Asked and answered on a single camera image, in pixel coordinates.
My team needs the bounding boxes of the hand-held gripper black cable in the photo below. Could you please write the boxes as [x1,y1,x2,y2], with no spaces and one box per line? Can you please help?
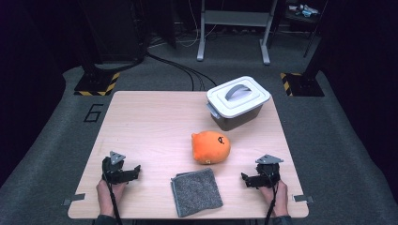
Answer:
[265,182,280,225]
[102,172,124,225]

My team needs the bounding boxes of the grey table edge bracket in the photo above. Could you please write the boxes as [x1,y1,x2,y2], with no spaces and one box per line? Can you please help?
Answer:
[292,194,314,204]
[61,192,86,206]

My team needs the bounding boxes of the right hand-held gripper black cable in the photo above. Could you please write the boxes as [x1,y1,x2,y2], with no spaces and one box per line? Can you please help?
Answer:
[265,182,280,225]

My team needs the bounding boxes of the grey towel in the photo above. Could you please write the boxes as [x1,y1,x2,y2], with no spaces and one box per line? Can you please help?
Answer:
[170,167,224,218]

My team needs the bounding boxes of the brown transparent storage box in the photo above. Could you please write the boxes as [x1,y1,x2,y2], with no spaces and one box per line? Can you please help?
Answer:
[206,101,266,132]

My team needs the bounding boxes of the cluttered dark shelf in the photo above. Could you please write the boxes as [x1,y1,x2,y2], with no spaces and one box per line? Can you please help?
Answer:
[285,0,328,32]

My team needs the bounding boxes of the white lid with grey handle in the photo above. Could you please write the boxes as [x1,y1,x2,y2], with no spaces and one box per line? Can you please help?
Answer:
[206,75,271,119]

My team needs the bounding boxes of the black cabinet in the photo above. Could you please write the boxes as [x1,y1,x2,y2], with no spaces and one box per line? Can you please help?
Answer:
[79,0,148,64]

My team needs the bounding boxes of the person's left hand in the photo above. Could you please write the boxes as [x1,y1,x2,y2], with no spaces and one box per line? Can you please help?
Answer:
[96,179,126,218]

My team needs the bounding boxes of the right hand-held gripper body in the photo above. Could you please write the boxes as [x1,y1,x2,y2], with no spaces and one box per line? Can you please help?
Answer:
[254,154,284,188]

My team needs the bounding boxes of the orange plush toy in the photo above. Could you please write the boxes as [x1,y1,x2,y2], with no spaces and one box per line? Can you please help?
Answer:
[191,130,232,166]

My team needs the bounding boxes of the left hand-held gripper black cable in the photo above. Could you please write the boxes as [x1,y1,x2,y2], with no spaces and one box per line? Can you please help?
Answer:
[102,172,124,225]

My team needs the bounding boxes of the white metal desk frame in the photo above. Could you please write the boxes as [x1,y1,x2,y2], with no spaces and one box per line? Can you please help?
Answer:
[196,0,279,66]

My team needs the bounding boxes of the black floor cable bundle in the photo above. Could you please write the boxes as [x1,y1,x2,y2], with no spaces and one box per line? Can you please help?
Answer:
[146,52,219,92]

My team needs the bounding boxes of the person's right hand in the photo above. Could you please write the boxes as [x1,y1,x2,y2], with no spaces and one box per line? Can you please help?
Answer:
[259,180,289,218]

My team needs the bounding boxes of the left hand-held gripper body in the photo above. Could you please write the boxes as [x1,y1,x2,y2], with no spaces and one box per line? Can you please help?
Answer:
[101,150,127,186]

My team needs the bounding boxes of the black yellow striped stand base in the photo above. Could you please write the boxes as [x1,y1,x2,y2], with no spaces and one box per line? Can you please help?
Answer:
[73,72,121,97]
[280,72,326,98]

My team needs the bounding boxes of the white hanging cable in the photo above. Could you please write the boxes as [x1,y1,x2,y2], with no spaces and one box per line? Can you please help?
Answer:
[176,0,218,49]

